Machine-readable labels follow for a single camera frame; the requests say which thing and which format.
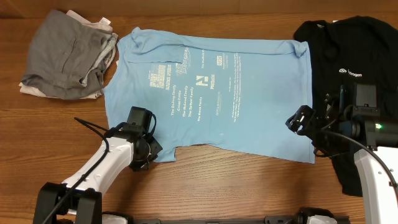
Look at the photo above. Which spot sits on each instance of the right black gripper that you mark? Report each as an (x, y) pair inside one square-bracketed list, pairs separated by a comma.
[(298, 121)]

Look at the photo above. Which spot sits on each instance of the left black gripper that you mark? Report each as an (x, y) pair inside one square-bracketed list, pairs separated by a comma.
[(138, 163)]

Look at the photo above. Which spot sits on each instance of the light blue printed t-shirt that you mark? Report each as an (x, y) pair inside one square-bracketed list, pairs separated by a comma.
[(234, 94)]

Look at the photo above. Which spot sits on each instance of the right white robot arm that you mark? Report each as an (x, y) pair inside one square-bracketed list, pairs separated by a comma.
[(355, 128)]

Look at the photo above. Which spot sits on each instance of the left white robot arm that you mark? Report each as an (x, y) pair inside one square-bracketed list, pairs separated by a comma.
[(129, 144)]

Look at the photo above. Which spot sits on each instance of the black t-shirt white logo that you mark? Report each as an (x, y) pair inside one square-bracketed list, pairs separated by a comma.
[(359, 50)]

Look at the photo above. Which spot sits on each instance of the grey folded shorts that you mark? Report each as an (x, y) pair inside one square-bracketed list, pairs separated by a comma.
[(59, 56)]

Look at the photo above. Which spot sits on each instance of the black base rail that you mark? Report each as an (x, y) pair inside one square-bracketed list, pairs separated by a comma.
[(300, 218)]

